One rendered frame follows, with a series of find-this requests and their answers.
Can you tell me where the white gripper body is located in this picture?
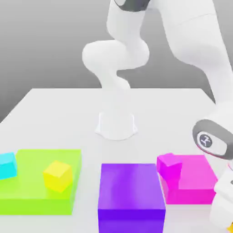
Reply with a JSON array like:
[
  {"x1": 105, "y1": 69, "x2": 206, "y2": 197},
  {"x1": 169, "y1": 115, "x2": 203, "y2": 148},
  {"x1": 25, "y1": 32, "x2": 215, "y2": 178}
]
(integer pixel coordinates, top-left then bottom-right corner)
[{"x1": 209, "y1": 192, "x2": 233, "y2": 230}]

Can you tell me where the small magenta cube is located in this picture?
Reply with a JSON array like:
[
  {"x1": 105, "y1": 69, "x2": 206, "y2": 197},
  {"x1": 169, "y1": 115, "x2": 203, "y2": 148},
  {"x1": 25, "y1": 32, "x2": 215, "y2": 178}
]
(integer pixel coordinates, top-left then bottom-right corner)
[{"x1": 156, "y1": 152, "x2": 183, "y2": 185}]

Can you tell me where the large purple box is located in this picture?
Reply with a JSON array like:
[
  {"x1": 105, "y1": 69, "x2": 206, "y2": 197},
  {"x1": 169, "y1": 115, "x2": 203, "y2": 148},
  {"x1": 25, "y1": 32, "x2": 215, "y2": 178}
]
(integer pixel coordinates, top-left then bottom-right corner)
[{"x1": 97, "y1": 163, "x2": 167, "y2": 233}]

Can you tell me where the large magenta box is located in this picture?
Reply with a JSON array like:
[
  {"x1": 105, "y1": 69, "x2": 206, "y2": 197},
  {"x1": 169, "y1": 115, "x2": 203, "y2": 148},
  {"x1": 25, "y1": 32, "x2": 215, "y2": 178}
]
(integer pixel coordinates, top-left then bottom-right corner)
[{"x1": 157, "y1": 154, "x2": 218, "y2": 205}]

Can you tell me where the small cyan cube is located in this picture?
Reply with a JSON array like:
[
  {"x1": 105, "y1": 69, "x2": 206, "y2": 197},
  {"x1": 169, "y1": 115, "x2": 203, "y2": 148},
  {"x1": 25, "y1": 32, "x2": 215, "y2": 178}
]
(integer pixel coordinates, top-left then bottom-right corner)
[{"x1": 0, "y1": 152, "x2": 18, "y2": 181}]

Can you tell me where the large lime green box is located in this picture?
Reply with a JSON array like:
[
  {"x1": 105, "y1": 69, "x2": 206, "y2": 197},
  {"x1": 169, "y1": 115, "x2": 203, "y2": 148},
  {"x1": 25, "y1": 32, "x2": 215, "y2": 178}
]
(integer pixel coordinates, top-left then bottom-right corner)
[{"x1": 0, "y1": 149, "x2": 82, "y2": 216}]

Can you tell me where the small yellow cube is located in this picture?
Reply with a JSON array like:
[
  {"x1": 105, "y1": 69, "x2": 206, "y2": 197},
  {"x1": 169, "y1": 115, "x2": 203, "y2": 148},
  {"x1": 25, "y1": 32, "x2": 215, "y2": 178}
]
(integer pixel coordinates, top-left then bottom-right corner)
[{"x1": 42, "y1": 160, "x2": 73, "y2": 193}]

